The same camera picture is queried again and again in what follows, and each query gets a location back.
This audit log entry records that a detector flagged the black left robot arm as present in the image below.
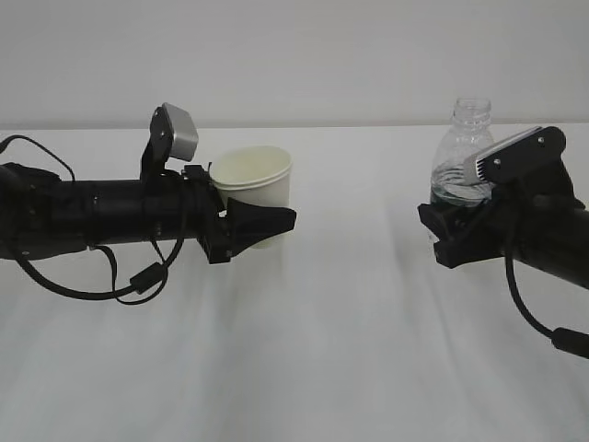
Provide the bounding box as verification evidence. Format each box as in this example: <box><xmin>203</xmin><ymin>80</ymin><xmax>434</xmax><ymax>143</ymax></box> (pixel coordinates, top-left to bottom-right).
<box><xmin>1</xmin><ymin>162</ymin><xmax>296</xmax><ymax>264</ymax></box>

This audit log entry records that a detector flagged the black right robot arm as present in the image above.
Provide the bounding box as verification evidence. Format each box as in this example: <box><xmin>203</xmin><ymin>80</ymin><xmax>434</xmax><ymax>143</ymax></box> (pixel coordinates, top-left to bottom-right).
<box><xmin>418</xmin><ymin>160</ymin><xmax>588</xmax><ymax>288</ymax></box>

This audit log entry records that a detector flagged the clear water bottle green label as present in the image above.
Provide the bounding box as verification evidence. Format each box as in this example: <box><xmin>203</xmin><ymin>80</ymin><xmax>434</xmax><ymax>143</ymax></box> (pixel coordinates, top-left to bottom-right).
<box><xmin>430</xmin><ymin>97</ymin><xmax>494</xmax><ymax>209</ymax></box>

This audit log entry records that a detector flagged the black right camera cable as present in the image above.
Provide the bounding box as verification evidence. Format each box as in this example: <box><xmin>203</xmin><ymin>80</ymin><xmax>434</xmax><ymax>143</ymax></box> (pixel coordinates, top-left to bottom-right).
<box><xmin>504</xmin><ymin>192</ymin><xmax>589</xmax><ymax>360</ymax></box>

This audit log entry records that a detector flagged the white paper cup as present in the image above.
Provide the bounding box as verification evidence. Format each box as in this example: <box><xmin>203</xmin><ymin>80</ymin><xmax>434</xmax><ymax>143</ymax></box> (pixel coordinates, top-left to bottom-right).
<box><xmin>209</xmin><ymin>145</ymin><xmax>294</xmax><ymax>249</ymax></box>

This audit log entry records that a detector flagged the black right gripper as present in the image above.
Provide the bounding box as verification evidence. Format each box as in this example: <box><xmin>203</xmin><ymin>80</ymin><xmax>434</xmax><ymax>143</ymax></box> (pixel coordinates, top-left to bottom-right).
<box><xmin>417</xmin><ymin>160</ymin><xmax>584</xmax><ymax>269</ymax></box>

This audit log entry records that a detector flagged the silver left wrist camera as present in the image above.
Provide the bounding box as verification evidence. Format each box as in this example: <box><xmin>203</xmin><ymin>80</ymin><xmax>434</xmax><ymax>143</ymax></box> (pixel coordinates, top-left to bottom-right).
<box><xmin>140</xmin><ymin>102</ymin><xmax>199</xmax><ymax>183</ymax></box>

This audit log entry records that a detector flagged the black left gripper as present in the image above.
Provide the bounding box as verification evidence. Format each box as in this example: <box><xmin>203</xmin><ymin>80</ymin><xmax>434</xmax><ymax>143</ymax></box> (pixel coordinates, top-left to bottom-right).
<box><xmin>178</xmin><ymin>165</ymin><xmax>296</xmax><ymax>264</ymax></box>

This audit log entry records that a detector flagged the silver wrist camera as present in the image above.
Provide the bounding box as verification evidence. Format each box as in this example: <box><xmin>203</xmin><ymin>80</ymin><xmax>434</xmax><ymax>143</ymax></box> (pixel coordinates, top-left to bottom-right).
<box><xmin>140</xmin><ymin>102</ymin><xmax>199</xmax><ymax>183</ymax></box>
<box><xmin>462</xmin><ymin>126</ymin><xmax>566</xmax><ymax>185</ymax></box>

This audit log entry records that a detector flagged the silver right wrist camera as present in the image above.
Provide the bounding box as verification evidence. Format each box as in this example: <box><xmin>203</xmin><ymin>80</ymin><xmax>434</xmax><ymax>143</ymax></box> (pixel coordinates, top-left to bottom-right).
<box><xmin>462</xmin><ymin>126</ymin><xmax>566</xmax><ymax>185</ymax></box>

